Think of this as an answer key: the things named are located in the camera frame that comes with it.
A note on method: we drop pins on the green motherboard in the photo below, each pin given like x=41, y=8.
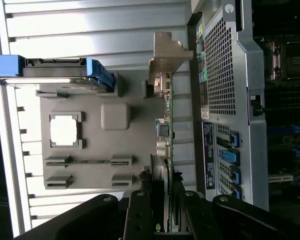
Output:
x=285, y=150

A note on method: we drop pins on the green RAM stick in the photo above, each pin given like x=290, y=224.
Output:
x=90, y=162

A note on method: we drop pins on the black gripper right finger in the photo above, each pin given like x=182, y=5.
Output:
x=252, y=217

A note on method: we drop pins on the metal CPU socket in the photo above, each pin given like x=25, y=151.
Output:
x=290, y=62

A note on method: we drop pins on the grey parts rack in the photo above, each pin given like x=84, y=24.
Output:
x=90, y=150

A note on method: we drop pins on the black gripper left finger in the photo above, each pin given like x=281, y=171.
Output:
x=90, y=215

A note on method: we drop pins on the open PC case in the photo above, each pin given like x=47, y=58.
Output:
x=258, y=155

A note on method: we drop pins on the silver CPU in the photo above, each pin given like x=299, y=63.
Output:
x=64, y=130

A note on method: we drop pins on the blue card retention clip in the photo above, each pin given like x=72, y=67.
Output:
x=230, y=157
x=236, y=142
x=238, y=193
x=237, y=175

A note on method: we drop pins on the hard disk in blue caddy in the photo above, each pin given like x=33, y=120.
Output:
x=100, y=72

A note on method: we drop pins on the white expansion slot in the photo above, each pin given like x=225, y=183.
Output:
x=280, y=178

